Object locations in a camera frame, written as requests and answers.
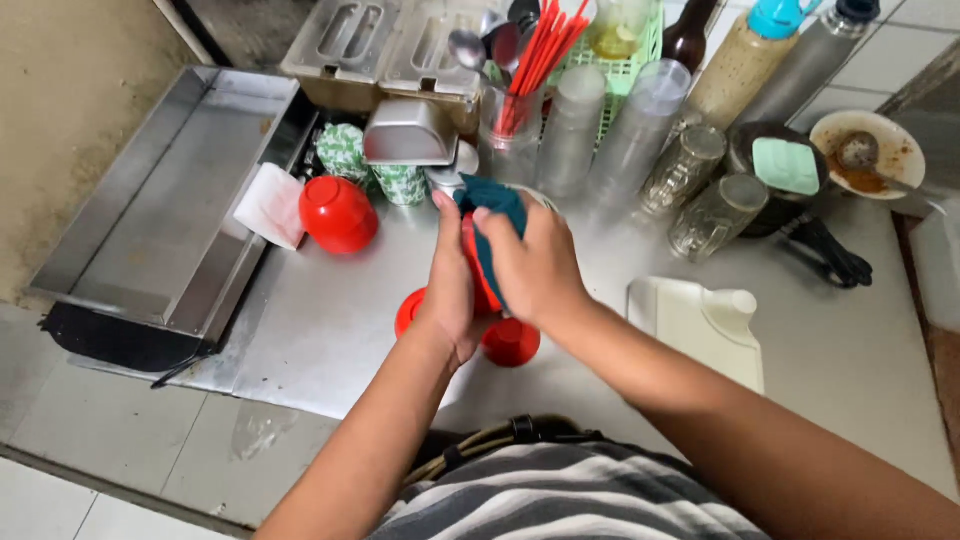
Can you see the small steel container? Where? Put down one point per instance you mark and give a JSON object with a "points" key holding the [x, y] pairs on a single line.
{"points": [[409, 135]]}

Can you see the person's right fingers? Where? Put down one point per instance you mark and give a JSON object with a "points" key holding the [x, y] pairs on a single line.
{"points": [[491, 225]]}

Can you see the large stainless steel tray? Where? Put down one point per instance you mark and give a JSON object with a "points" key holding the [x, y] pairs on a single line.
{"points": [[169, 210]]}

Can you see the dirty white bowl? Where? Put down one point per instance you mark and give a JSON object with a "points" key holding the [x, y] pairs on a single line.
{"points": [[896, 150]]}

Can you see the metal spoon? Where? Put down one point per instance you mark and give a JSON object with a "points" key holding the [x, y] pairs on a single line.
{"points": [[856, 150]]}

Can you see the black mat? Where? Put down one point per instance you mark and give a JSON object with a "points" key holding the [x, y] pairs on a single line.
{"points": [[112, 341]]}

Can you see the brown glass bottle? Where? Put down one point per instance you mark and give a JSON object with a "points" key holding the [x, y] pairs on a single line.
{"points": [[688, 34]]}

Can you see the bunch of red straws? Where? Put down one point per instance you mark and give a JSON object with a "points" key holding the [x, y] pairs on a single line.
{"points": [[540, 52]]}

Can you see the green plastic basket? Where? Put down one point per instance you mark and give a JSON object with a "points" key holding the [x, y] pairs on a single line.
{"points": [[622, 75]]}

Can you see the bottle of yellow liquid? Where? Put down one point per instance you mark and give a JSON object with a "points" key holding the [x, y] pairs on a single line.
{"points": [[616, 30]]}

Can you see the clear glass straw holder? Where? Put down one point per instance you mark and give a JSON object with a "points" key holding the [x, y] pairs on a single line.
{"points": [[511, 146]]}

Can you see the teal cleaning cloth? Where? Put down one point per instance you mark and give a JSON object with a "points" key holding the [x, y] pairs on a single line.
{"points": [[491, 199]]}

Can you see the person's left hand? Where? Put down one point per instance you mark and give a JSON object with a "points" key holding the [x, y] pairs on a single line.
{"points": [[448, 300]]}

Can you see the person's right hand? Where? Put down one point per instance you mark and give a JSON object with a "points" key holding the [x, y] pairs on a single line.
{"points": [[536, 270]]}

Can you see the steel spoons bunch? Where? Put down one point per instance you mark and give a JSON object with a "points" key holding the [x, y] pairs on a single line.
{"points": [[487, 41]]}

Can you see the stack of clear plastic cups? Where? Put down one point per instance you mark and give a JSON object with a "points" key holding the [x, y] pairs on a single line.
{"points": [[570, 135], [637, 139]]}

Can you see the black frying pan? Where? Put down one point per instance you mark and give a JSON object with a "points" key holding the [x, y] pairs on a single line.
{"points": [[780, 214]]}

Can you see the person's left fingers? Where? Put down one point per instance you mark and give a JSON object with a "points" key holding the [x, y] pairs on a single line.
{"points": [[448, 236]]}

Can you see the striped shirt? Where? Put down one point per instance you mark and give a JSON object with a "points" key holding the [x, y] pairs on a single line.
{"points": [[562, 495]]}

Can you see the steel double-lid condiment box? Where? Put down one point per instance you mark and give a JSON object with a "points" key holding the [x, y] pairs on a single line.
{"points": [[382, 49]]}

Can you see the mint green sponge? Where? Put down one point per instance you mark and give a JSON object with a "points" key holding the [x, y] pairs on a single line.
{"points": [[786, 166]]}

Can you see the white pink folded cloth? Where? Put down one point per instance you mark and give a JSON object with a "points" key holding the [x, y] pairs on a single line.
{"points": [[268, 204]]}

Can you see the green patterned cup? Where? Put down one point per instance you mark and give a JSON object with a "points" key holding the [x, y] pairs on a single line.
{"points": [[343, 154], [401, 187]]}

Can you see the clear glass mug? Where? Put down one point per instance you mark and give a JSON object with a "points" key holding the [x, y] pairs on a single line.
{"points": [[716, 217], [684, 171]]}

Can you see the translucent white plastic container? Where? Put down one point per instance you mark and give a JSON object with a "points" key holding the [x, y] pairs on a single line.
{"points": [[937, 270]]}

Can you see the small round steel cup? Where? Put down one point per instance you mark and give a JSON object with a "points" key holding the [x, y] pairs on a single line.
{"points": [[448, 176]]}

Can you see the steel bottle with black cap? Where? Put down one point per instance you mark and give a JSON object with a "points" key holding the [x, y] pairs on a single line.
{"points": [[806, 67]]}

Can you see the sauce bottle with blue cap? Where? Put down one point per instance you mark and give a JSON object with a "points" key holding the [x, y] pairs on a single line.
{"points": [[739, 67]]}

